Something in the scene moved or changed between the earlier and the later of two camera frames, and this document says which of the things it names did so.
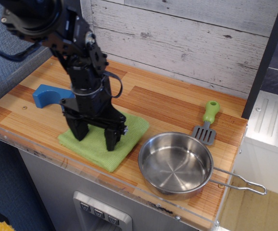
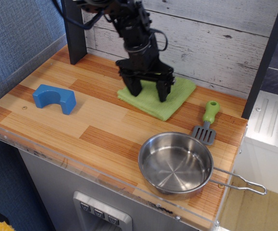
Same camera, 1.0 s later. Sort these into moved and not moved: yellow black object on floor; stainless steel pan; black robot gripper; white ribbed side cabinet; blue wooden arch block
Moved: black robot gripper
Not moved: yellow black object on floor; stainless steel pan; white ribbed side cabinet; blue wooden arch block
